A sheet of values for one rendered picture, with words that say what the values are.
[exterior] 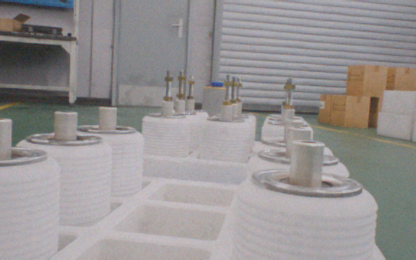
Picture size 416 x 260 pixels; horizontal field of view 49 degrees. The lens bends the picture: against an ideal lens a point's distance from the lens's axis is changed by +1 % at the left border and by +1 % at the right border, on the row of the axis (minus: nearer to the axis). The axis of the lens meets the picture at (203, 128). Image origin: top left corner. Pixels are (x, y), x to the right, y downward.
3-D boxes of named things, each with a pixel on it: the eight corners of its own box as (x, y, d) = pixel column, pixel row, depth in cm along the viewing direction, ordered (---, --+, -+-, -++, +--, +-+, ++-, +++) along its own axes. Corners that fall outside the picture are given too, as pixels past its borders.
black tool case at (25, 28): (21, 35, 521) (21, 26, 520) (60, 40, 537) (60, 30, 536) (21, 33, 490) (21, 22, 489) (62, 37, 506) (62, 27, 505)
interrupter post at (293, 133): (284, 162, 43) (287, 128, 42) (284, 159, 45) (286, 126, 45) (310, 165, 42) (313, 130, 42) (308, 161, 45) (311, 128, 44)
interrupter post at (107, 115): (94, 133, 58) (95, 107, 58) (101, 131, 60) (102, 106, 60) (113, 134, 58) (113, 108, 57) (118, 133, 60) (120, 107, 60)
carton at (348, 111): (367, 128, 439) (370, 97, 436) (344, 127, 434) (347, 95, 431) (351, 125, 468) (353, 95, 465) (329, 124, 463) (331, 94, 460)
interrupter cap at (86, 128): (66, 133, 56) (66, 128, 56) (90, 128, 63) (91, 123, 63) (126, 138, 55) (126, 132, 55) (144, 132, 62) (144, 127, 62)
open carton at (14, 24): (-4, 34, 530) (-4, 14, 528) (31, 36, 529) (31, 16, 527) (-17, 31, 500) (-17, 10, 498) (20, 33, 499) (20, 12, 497)
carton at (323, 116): (342, 123, 498) (345, 94, 495) (354, 124, 475) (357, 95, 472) (317, 121, 492) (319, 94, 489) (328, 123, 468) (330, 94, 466)
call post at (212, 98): (196, 197, 129) (202, 87, 126) (200, 191, 136) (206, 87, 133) (221, 199, 128) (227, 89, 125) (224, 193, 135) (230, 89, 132)
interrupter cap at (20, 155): (-88, 165, 32) (-88, 155, 32) (-19, 151, 40) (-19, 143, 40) (13, 174, 31) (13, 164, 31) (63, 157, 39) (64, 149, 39)
